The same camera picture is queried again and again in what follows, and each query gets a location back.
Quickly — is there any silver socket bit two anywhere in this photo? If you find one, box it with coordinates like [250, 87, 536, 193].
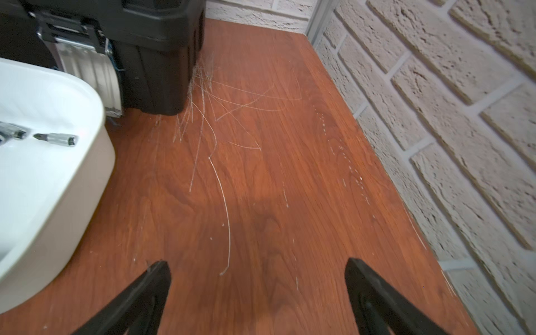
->
[0, 121, 29, 145]

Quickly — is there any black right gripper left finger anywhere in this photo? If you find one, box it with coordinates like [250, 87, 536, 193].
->
[74, 260, 172, 334]

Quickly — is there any white plastic storage box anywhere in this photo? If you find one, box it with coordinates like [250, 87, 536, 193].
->
[1, 59, 115, 312]

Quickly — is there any black plastic toolbox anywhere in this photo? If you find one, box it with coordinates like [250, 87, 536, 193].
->
[1, 1, 206, 117]

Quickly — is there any silver socket bit four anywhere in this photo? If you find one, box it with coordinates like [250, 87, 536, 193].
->
[33, 133, 78, 147]

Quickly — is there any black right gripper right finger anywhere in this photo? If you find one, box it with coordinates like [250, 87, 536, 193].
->
[345, 258, 446, 334]

